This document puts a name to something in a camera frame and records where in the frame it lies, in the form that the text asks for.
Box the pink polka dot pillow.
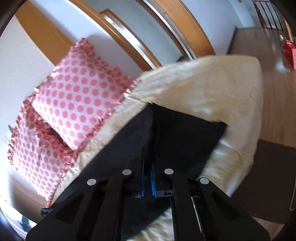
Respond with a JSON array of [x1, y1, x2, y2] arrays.
[[32, 38, 137, 150], [8, 98, 77, 207]]

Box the black stair railing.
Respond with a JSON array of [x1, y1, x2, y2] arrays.
[[252, 1, 283, 31]]

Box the dark floor rug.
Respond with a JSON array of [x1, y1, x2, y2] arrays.
[[231, 140, 295, 224]]

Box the red bag on floor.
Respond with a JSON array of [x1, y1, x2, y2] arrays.
[[285, 40, 296, 71]]

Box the black pants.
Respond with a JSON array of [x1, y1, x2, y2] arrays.
[[41, 104, 227, 240]]

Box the cream patterned bedspread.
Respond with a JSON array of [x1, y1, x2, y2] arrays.
[[54, 55, 263, 240]]

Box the wooden headboard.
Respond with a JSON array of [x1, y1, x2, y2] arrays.
[[16, 1, 215, 75]]

